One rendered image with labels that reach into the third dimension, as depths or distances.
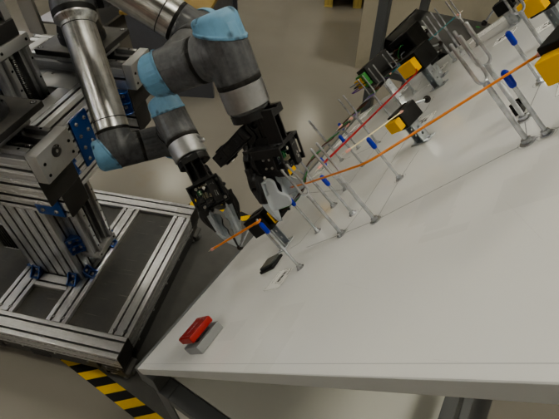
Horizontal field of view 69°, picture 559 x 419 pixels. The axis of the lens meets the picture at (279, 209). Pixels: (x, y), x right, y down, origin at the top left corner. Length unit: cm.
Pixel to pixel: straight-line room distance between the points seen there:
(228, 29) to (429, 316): 47
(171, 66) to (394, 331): 51
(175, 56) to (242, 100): 12
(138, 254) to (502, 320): 185
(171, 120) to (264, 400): 64
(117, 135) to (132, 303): 102
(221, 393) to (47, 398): 118
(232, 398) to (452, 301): 71
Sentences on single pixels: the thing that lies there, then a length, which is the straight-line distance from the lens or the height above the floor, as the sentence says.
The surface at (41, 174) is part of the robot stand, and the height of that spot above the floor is 106.
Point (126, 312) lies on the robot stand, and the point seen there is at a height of 23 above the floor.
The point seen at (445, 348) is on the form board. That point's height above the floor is 146.
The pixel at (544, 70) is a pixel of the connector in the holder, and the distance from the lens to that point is 47.
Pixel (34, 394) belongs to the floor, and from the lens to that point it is 211.
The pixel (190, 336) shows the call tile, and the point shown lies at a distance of 70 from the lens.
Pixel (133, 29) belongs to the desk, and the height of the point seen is 53.
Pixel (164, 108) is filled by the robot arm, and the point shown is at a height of 127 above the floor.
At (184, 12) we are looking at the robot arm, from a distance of 81.
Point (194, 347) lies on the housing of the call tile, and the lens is 71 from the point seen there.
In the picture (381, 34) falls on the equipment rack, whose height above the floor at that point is 116.
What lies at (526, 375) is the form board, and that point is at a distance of 29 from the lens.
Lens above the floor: 174
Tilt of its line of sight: 45 degrees down
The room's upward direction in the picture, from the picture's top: straight up
